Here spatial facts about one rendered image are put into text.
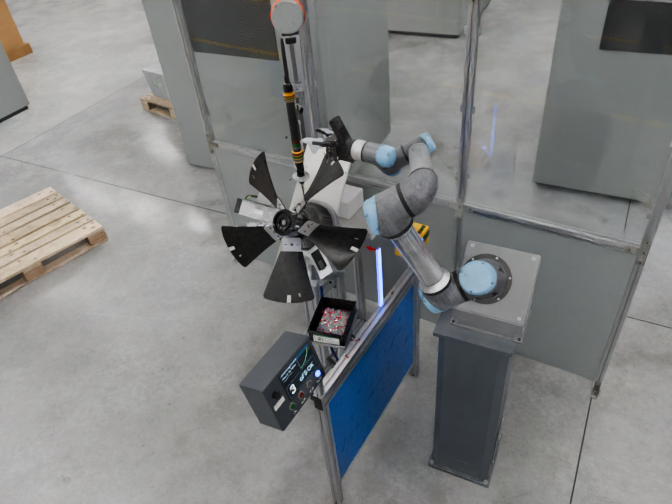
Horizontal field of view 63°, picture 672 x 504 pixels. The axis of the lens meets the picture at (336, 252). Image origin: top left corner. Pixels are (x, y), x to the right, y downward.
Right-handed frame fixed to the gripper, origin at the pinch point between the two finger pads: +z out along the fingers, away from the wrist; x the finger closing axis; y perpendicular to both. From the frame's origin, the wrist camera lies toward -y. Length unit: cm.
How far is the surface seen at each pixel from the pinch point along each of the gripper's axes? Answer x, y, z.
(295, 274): -14, 64, 7
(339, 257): -7, 51, -13
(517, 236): 72, 76, -65
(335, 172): 13.8, 24.6, -0.1
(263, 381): -79, 42, -31
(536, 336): 73, 141, -84
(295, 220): -3.9, 41.8, 10.9
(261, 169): 8.4, 29.5, 37.3
